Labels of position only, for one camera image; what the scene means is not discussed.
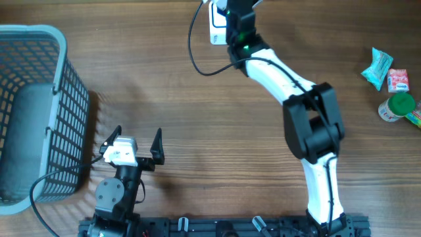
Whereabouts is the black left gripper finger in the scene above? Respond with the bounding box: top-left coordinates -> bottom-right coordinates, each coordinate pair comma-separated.
150,128 -> 164,165
99,125 -> 122,154

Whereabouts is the teal wet wipes pack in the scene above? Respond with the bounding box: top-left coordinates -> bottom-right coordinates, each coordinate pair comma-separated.
361,47 -> 393,91

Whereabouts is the green lid jar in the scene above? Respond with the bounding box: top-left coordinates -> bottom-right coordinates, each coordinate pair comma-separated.
378,92 -> 416,122

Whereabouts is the green Haribo gummy bag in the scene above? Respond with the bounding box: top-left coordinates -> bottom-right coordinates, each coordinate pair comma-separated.
405,101 -> 421,128

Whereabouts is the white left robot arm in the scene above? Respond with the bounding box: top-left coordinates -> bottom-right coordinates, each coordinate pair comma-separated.
78,125 -> 165,237

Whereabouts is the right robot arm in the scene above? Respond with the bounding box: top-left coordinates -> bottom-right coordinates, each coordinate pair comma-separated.
222,1 -> 345,236

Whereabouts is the white barcode scanner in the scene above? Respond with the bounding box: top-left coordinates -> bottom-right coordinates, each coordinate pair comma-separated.
209,1 -> 227,45

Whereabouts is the grey plastic mesh basket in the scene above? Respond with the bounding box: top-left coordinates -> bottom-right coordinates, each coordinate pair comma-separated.
1,25 -> 90,215

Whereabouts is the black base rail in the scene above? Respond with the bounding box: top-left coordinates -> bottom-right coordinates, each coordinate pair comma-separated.
78,215 -> 372,237

